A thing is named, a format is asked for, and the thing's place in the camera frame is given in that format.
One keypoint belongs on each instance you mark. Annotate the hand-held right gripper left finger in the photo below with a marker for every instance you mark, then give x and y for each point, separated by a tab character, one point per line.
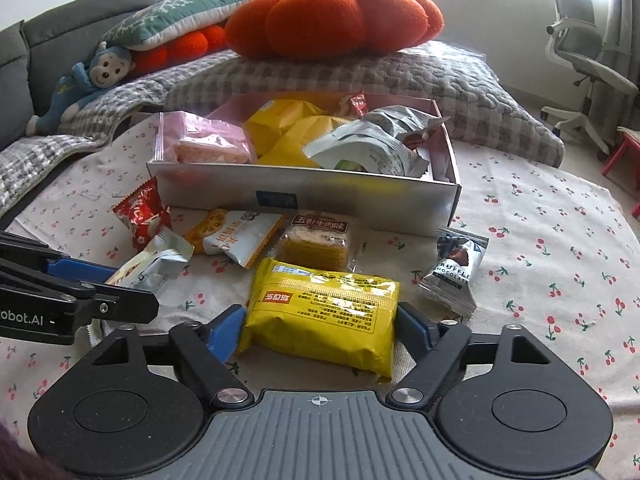
225	331

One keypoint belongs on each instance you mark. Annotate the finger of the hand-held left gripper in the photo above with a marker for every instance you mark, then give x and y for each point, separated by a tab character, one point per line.
125	305
80	270

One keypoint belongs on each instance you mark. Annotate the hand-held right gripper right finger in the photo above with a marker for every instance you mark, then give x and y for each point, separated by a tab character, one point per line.
412	327

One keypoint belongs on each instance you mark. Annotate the white silver snack packet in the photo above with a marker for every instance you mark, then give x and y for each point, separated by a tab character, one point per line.
150	265

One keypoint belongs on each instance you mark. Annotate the large yellow snack packet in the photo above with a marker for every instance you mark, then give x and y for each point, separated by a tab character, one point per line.
320	315

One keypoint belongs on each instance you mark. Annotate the pink cardboard box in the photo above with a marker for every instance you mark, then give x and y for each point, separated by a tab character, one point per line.
350	200

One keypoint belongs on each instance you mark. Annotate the pink translucent wafer bag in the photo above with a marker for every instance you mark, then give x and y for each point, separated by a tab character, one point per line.
210	140

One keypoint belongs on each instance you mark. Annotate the white grey snack packet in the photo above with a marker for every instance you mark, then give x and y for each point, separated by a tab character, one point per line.
360	150

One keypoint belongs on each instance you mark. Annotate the dark chocolate packet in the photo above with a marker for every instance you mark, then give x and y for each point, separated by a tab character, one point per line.
452	272

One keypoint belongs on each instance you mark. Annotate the red candy packet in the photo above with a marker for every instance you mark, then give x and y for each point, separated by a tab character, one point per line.
142	215

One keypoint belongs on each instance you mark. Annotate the orange white snack packet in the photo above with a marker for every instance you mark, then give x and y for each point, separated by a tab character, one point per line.
235	237

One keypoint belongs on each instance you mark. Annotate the clear brown cracker packet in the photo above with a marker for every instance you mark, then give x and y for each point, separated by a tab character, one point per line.
315	247

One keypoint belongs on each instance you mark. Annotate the cherry print cloth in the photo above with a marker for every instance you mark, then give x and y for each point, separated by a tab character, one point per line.
525	260

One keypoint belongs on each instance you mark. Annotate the dark red clothing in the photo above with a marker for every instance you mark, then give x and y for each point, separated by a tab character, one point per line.
15	460

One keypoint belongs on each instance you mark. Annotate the blue monkey plush toy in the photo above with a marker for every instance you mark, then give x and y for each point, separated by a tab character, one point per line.
107	70

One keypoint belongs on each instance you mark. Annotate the silver grey snack packet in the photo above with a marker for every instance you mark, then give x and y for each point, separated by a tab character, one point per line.
395	122

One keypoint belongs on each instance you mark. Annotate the dark grey sofa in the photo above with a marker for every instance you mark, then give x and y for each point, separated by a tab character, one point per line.
15	70

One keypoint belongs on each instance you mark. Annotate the small red snack packet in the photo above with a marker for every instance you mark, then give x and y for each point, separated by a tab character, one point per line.
357	105

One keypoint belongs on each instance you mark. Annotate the grey checked quilted cushion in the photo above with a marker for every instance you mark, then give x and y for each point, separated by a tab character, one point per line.
475	105

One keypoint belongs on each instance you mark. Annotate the small orange pumpkin pillow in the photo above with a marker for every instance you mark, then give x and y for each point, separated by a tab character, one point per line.
185	45

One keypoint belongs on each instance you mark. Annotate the green snowflake pillow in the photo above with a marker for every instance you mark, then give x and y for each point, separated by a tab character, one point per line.
160	20

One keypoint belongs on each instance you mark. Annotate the red child chair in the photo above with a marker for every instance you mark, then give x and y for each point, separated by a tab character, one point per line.
622	152

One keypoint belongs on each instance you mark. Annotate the large orange pumpkin pillow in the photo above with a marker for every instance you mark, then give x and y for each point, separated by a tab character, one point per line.
325	20

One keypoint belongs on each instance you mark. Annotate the grey office chair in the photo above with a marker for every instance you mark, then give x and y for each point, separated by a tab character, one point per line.
580	45

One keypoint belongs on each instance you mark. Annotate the grey curtain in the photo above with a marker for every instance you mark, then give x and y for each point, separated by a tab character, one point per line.
620	20

